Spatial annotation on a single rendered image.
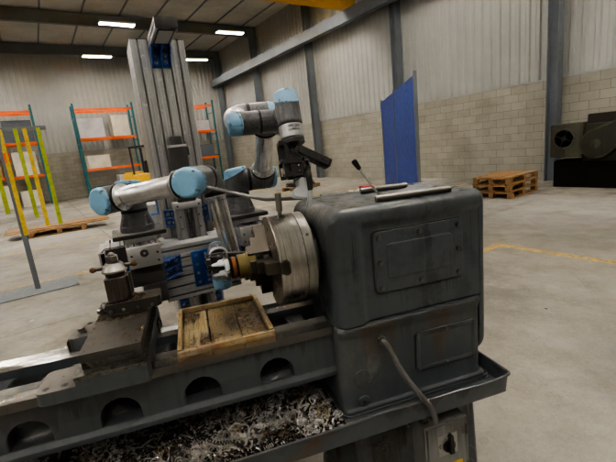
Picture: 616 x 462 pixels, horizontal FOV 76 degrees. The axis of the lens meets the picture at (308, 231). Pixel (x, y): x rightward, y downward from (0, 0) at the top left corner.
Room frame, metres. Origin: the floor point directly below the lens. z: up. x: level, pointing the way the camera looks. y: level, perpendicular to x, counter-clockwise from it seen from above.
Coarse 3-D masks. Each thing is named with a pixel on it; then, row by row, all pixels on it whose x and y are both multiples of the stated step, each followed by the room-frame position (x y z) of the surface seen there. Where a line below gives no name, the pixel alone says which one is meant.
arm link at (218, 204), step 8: (224, 184) 1.67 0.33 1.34; (208, 192) 1.63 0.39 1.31; (216, 192) 1.63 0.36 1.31; (224, 192) 1.65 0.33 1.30; (208, 200) 1.65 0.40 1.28; (216, 200) 1.64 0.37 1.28; (224, 200) 1.66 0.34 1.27; (216, 208) 1.64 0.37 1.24; (224, 208) 1.65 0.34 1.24; (216, 216) 1.64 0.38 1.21; (224, 216) 1.64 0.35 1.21; (216, 224) 1.64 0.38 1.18; (224, 224) 1.64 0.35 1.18; (232, 224) 1.67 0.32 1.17; (216, 232) 1.66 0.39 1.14; (224, 232) 1.63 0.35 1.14; (232, 232) 1.65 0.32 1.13; (224, 240) 1.63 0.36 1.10; (232, 240) 1.64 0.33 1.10; (232, 248) 1.63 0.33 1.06
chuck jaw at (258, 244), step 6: (252, 228) 1.39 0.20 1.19; (258, 228) 1.38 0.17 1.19; (258, 234) 1.37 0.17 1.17; (264, 234) 1.37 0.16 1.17; (252, 240) 1.35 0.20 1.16; (258, 240) 1.35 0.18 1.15; (264, 240) 1.36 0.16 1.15; (252, 246) 1.34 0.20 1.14; (258, 246) 1.34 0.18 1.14; (264, 246) 1.34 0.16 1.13; (252, 252) 1.32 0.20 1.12; (258, 252) 1.33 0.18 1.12; (264, 252) 1.34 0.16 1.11; (270, 252) 1.37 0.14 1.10
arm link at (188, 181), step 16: (176, 176) 1.50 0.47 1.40; (192, 176) 1.49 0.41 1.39; (208, 176) 1.55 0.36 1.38; (96, 192) 1.61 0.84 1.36; (112, 192) 1.60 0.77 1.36; (128, 192) 1.59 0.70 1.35; (144, 192) 1.57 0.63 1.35; (160, 192) 1.55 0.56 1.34; (176, 192) 1.50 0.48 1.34; (192, 192) 1.49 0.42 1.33; (96, 208) 1.62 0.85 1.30; (112, 208) 1.62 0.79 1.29; (128, 208) 1.65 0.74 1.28
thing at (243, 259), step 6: (246, 252) 1.31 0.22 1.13; (228, 258) 1.29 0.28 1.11; (234, 258) 1.28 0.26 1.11; (240, 258) 1.28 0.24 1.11; (246, 258) 1.28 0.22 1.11; (252, 258) 1.30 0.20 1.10; (234, 264) 1.27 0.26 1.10; (240, 264) 1.27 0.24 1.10; (246, 264) 1.27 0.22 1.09; (234, 270) 1.26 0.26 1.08; (240, 270) 1.26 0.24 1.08; (246, 270) 1.27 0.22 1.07; (234, 276) 1.27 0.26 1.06; (240, 276) 1.27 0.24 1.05; (246, 276) 1.28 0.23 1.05
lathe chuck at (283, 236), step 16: (272, 224) 1.27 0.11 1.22; (288, 224) 1.27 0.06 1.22; (272, 240) 1.26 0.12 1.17; (288, 240) 1.22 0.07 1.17; (272, 256) 1.29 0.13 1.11; (288, 256) 1.20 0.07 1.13; (304, 256) 1.21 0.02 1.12; (304, 272) 1.21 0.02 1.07; (288, 288) 1.20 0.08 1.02; (304, 288) 1.22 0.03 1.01
